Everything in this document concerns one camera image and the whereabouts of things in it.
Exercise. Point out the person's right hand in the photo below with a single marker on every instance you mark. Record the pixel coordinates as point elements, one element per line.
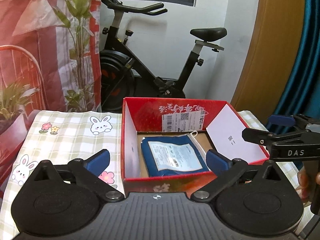
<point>303,183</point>

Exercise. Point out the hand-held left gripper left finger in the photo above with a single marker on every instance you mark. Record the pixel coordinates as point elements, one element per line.
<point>100,161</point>

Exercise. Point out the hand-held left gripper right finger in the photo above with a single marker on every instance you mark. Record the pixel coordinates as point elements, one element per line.
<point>215,162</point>

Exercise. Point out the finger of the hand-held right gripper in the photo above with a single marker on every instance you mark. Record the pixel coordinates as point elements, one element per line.
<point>260,137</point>
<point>281,120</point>

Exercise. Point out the wooden door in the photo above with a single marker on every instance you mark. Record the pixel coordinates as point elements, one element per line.
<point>270,50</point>

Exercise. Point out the red plant printed backdrop cloth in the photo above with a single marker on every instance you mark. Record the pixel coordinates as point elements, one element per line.
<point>45,42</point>

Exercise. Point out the teal curtain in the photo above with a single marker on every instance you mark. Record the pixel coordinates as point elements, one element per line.
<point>310,67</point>

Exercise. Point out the checked bunny tablecloth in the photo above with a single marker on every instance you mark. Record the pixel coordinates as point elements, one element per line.
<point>72,140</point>

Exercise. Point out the red cardboard box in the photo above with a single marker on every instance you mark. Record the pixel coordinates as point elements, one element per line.
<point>150,110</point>

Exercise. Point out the black exercise bike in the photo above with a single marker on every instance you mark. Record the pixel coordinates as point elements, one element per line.
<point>120,67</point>

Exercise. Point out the blue cloth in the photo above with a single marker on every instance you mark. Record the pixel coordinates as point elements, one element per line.
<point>150,160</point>

